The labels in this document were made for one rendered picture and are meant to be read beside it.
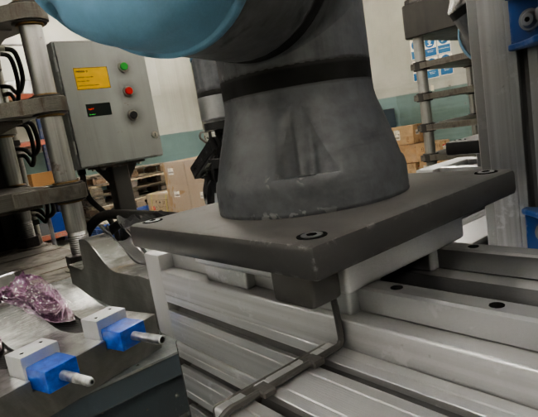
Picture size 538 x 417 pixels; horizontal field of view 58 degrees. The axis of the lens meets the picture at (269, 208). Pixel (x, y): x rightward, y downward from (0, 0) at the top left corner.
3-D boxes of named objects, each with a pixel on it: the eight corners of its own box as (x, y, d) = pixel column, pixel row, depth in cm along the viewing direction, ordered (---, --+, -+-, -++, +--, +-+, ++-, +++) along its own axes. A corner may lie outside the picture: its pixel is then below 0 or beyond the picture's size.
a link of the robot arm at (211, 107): (189, 101, 85) (228, 97, 90) (194, 127, 85) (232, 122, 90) (212, 93, 79) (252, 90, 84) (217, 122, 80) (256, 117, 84)
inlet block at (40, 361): (115, 392, 57) (105, 349, 56) (78, 416, 53) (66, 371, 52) (51, 376, 64) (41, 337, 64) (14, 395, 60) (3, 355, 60)
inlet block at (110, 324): (180, 350, 66) (171, 312, 65) (151, 368, 62) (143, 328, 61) (117, 339, 73) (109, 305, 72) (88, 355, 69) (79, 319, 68)
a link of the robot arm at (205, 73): (232, 19, 78) (180, 28, 79) (243, 88, 80) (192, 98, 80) (237, 29, 86) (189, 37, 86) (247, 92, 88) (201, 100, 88)
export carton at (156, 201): (204, 217, 627) (199, 186, 620) (175, 226, 597) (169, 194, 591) (178, 216, 673) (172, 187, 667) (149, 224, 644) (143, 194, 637)
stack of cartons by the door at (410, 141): (456, 175, 719) (450, 118, 706) (445, 179, 697) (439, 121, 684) (405, 178, 782) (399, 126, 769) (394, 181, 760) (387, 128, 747)
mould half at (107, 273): (288, 284, 95) (277, 216, 93) (169, 334, 79) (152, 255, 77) (169, 257, 134) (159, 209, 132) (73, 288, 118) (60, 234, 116)
